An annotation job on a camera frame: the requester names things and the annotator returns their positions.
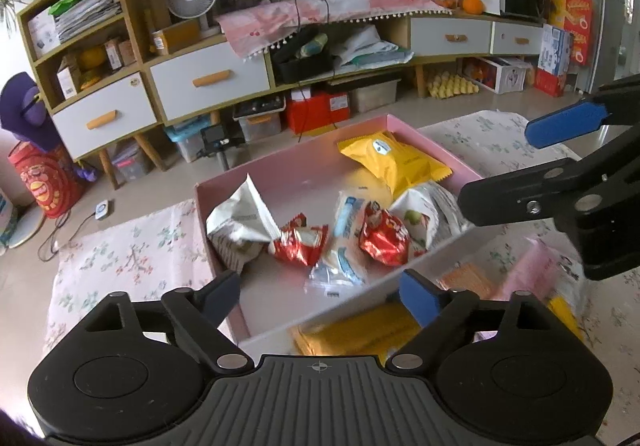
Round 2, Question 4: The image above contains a red storage box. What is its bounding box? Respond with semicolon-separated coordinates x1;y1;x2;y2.
285;92;350;135

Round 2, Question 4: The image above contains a brown cracker pack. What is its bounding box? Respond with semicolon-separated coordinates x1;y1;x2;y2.
436;262;496;300

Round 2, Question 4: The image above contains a yellow waffle sandwich bag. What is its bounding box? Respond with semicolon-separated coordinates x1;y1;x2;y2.
337;131;452;199

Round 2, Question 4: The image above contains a white triangular snack bag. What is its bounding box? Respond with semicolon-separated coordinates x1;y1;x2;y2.
205;175;281;274

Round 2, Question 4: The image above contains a floral tablecloth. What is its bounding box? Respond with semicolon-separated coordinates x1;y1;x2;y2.
42;110;639;445

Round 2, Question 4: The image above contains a yellow snack bag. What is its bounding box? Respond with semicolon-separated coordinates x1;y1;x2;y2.
547;296;584;341

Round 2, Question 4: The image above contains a clear blue-label snack packet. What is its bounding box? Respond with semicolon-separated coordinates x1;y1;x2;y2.
308;187;372;296

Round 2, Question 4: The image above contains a gold biscuit bar package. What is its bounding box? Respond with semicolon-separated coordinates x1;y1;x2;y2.
291;302;421;364

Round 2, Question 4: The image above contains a pink cardboard box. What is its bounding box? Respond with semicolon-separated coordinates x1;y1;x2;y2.
193;112;501;362

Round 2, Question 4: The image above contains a yellow egg tray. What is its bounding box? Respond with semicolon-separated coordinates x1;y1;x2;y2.
426;72;480;100

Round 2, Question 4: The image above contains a red snack packet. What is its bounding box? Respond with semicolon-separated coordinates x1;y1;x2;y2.
268;213;329;267
359;201;410;266

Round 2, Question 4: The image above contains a pink cloth on cabinet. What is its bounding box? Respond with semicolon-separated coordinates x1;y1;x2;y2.
217;0;451;58

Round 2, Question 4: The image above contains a wooden cabinet with drawers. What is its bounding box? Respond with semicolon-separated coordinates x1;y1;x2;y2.
17;0;541;160

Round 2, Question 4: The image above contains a handheld camera on grip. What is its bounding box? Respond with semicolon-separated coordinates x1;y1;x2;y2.
200;123;245;171

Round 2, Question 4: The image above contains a white green-print snack bag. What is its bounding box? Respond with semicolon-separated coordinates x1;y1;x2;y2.
390;181;472;261

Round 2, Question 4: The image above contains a purple plush toy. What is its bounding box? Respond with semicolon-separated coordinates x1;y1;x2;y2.
1;72;68;157

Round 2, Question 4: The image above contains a grey chinese snack bag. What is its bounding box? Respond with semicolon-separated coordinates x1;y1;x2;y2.
552;253;588;313

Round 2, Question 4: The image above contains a pink wafer package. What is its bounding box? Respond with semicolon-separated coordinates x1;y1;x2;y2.
492;239;562;301

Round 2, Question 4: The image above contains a red printed barrel bag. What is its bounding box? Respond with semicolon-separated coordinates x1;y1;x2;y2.
8;142;85;219

